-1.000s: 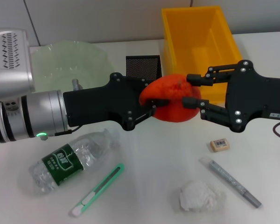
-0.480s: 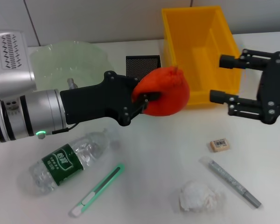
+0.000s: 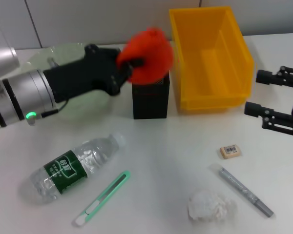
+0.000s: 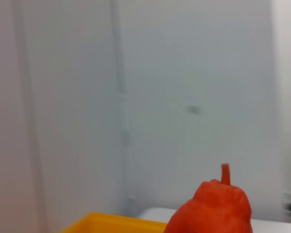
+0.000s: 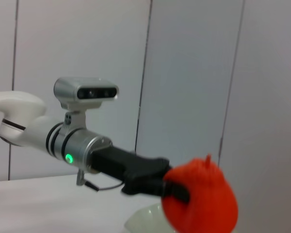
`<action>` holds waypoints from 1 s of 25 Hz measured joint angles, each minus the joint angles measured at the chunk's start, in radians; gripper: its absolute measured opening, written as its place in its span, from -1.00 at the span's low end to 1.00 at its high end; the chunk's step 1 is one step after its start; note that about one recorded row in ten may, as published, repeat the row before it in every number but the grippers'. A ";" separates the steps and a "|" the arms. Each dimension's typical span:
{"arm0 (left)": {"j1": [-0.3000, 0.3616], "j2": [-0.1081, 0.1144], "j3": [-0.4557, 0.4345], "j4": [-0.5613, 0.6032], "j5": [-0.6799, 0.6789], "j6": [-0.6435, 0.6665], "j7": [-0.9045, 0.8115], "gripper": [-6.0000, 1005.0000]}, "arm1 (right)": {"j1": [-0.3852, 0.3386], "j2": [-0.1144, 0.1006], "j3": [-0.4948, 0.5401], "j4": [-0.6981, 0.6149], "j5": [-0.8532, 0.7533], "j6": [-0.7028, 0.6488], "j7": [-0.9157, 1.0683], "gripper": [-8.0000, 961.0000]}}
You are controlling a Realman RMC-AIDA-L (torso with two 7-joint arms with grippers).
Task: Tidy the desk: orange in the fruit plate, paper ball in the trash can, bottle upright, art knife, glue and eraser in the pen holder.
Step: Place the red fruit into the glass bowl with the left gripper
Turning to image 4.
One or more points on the yellow plastic bin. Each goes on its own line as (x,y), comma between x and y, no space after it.
(111,223)

